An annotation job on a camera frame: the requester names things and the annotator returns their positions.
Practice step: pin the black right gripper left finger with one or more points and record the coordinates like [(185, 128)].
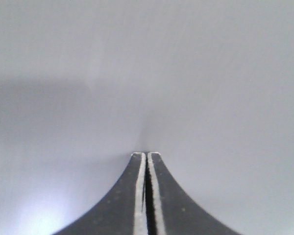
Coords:
[(121, 210)]

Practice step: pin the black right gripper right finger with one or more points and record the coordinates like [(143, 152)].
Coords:
[(170, 210)]

